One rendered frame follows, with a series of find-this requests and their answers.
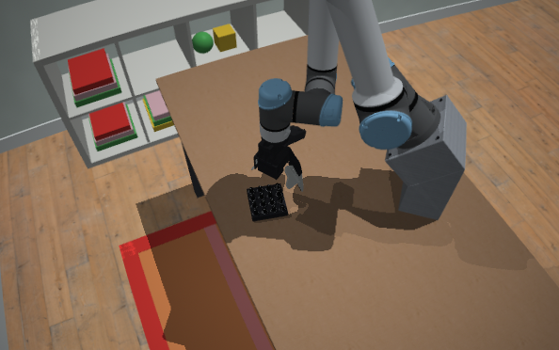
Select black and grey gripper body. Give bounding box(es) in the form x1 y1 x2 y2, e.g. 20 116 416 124
253 136 293 180

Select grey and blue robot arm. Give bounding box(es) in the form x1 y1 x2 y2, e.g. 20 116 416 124
258 0 440 150

